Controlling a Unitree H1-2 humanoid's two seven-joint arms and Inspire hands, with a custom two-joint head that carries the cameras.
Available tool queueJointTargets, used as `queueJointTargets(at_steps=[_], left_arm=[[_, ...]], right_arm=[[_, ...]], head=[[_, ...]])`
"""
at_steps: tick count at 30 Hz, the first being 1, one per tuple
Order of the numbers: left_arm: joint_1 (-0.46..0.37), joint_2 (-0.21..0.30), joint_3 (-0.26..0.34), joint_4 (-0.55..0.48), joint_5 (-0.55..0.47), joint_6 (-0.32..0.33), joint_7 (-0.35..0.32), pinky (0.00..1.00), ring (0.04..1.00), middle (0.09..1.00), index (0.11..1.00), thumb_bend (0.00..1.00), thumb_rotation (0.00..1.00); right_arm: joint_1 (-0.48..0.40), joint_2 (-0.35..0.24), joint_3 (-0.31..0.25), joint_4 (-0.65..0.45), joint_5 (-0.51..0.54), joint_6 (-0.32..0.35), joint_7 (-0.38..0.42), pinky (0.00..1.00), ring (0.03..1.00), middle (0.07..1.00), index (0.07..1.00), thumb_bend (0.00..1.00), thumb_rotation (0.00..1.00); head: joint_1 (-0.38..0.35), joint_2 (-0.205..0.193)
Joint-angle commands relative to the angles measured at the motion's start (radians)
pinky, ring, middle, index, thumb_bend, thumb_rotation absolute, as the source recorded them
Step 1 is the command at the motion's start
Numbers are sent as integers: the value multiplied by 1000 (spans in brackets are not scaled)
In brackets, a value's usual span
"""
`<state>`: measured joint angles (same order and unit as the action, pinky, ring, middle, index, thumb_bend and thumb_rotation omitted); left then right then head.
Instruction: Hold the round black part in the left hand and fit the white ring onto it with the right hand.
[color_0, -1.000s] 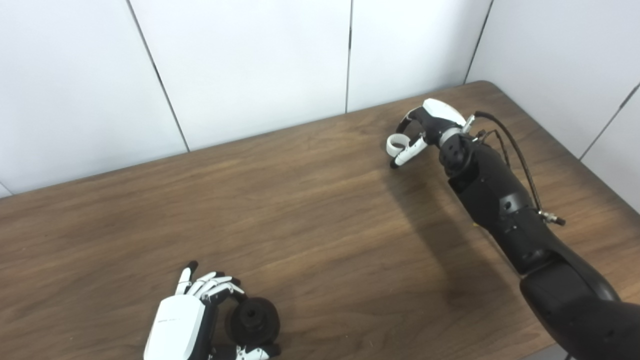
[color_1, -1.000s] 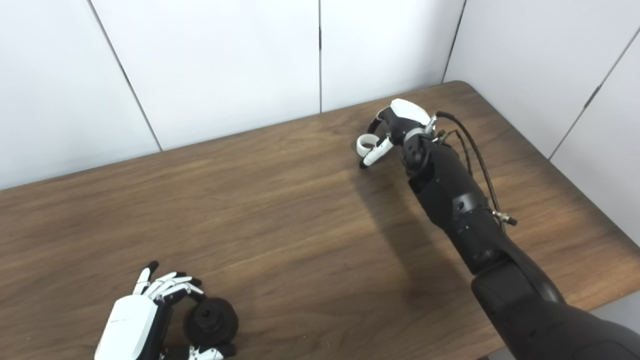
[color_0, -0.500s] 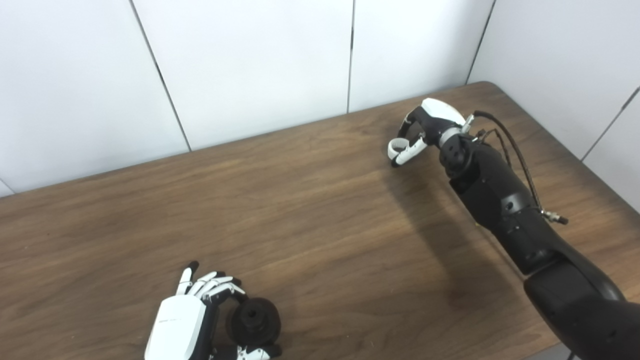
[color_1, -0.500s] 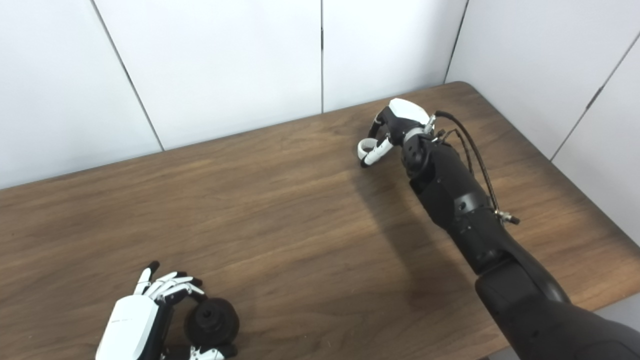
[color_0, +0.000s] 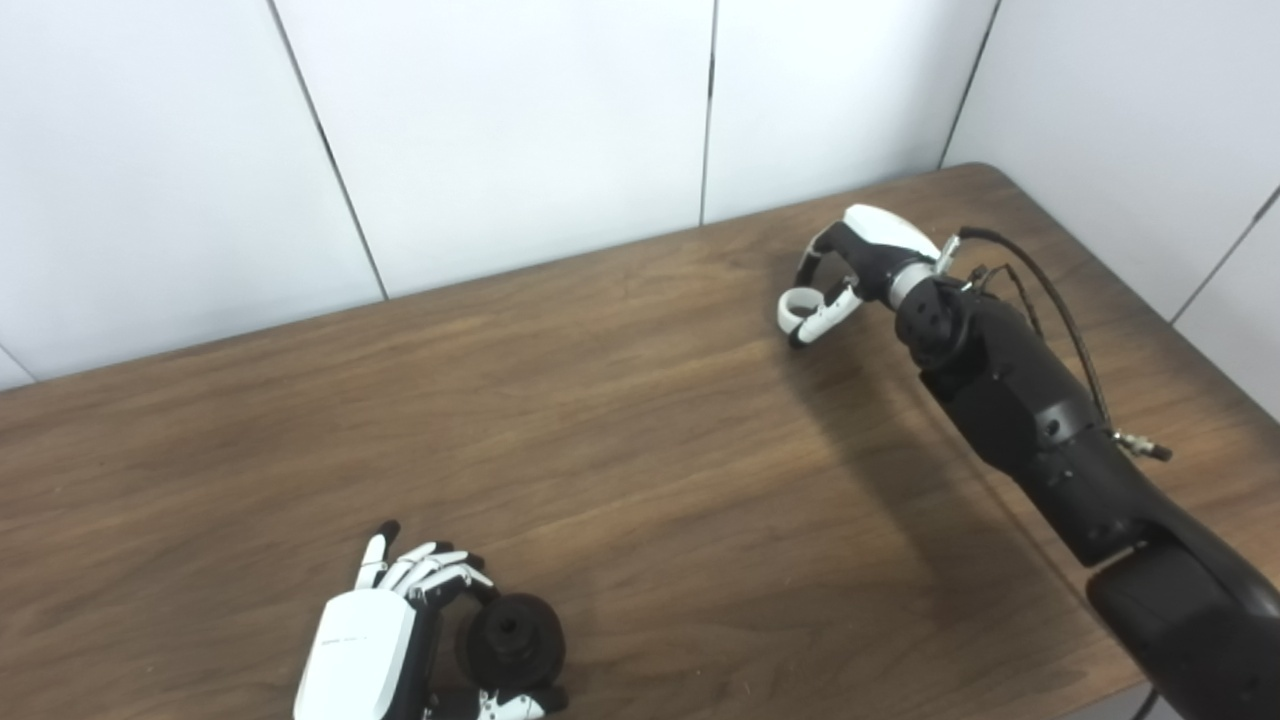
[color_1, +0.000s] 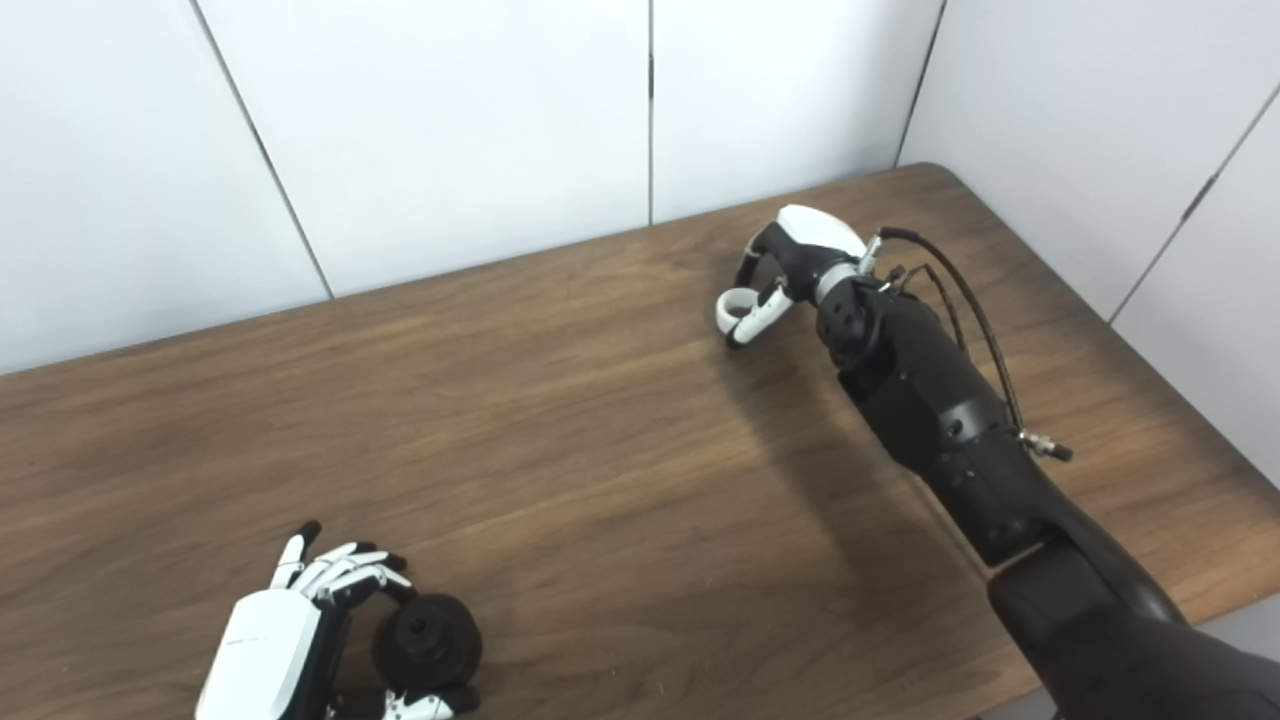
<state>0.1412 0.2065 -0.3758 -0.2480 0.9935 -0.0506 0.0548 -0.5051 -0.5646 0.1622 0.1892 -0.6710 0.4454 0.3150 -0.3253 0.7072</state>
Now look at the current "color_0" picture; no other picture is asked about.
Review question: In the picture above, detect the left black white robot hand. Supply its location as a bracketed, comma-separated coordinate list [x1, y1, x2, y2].
[293, 520, 571, 720]

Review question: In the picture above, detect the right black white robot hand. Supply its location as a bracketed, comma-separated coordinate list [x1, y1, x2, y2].
[778, 204, 946, 349]

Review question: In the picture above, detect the white ring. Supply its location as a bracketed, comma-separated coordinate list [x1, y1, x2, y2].
[778, 287, 826, 336]

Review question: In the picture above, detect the round black part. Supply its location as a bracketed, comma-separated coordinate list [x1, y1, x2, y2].
[462, 593, 567, 691]

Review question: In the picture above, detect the thin black arm wire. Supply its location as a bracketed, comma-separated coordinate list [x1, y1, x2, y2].
[965, 262, 1046, 341]

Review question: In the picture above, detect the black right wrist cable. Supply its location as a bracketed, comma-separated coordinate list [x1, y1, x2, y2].
[958, 227, 1173, 461]

